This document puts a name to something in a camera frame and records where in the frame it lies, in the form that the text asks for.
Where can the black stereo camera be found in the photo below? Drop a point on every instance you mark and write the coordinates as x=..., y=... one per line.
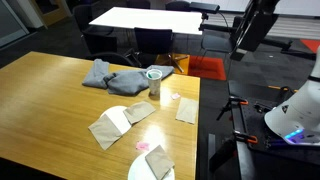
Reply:
x=205, y=7

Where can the white plate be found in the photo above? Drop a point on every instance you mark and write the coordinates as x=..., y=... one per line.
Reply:
x=138, y=171

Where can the white paper napkin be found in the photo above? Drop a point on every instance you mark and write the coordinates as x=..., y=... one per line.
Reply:
x=121, y=125

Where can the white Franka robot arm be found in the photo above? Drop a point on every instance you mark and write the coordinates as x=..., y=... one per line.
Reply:
x=300, y=110

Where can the pink packet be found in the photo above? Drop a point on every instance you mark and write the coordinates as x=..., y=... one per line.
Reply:
x=175, y=96
x=142, y=146

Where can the grey sweater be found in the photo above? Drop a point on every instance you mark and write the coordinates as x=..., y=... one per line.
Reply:
x=126, y=83

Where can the white table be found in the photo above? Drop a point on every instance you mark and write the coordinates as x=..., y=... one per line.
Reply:
x=146, y=20

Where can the black and orange clamp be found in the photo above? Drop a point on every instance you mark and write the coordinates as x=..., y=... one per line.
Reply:
x=283, y=88
x=238, y=100
x=245, y=136

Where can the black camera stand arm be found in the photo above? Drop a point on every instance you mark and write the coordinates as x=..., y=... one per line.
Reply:
x=213, y=27

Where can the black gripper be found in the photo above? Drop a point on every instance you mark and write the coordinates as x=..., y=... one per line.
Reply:
x=260, y=23

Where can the brown paper napkin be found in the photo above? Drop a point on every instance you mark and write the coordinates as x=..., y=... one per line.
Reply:
x=138, y=111
x=187, y=110
x=159, y=162
x=105, y=131

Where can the white paper cup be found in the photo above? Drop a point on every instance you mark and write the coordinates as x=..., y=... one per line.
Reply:
x=155, y=87

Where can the green and white marker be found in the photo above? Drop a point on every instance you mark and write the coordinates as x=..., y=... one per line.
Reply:
x=150, y=75

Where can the wooden door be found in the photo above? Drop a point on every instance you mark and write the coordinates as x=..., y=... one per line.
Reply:
x=53, y=16

